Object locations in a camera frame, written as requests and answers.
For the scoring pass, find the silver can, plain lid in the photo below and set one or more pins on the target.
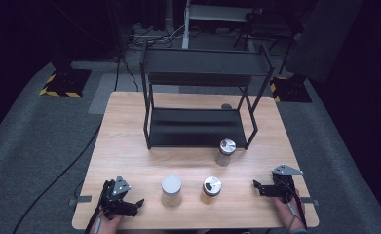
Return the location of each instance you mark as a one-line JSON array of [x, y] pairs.
[[171, 190]]

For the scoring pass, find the person's left hand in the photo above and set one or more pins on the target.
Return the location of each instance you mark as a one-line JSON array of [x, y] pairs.
[[108, 224]]

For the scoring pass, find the dark grey panel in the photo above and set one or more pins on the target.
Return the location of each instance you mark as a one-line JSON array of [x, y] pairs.
[[323, 35]]

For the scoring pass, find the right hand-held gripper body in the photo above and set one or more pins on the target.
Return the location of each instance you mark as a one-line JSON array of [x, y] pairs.
[[284, 182]]

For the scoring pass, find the black chair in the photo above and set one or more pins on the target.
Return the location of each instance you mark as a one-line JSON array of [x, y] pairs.
[[266, 24]]

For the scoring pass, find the black stand base with striped tape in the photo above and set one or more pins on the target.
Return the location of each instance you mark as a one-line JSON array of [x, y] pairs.
[[290, 89], [66, 83]]

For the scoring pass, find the small grey round disc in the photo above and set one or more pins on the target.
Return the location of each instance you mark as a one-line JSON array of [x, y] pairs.
[[226, 106]]

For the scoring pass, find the black two-tier metal rack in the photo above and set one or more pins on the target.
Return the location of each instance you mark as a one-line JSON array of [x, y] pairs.
[[194, 126]]

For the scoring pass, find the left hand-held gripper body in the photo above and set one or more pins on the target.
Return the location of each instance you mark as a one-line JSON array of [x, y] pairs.
[[117, 191]]

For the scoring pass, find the silver can near rack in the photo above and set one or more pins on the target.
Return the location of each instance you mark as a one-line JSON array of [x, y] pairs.
[[226, 150]]

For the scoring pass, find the silver can, dark lid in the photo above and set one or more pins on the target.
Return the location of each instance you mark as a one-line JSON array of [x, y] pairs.
[[211, 187]]

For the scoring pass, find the grey table bracket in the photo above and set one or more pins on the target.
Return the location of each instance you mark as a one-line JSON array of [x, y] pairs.
[[310, 201], [82, 199]]

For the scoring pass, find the person's right hand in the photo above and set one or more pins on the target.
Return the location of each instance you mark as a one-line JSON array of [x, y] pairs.
[[287, 214]]

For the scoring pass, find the white metal frame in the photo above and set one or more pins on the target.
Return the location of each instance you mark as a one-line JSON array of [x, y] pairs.
[[207, 14]]

